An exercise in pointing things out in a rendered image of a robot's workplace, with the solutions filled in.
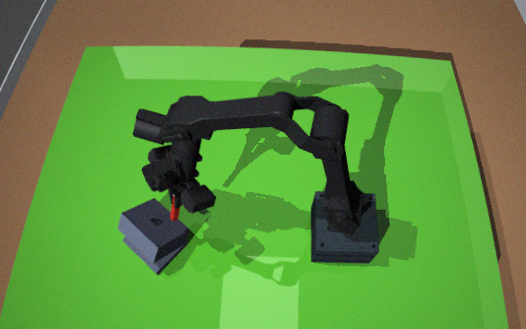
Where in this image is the red peg with white band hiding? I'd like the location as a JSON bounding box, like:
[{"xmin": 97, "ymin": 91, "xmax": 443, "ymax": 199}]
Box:
[{"xmin": 170, "ymin": 196, "xmax": 180, "ymax": 221}]

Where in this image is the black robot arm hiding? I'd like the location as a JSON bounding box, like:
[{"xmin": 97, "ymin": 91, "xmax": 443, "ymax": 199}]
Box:
[{"xmin": 133, "ymin": 92, "xmax": 364, "ymax": 235}]

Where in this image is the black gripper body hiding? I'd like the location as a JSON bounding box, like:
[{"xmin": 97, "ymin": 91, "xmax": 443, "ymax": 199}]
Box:
[{"xmin": 148, "ymin": 145, "xmax": 216, "ymax": 213}]

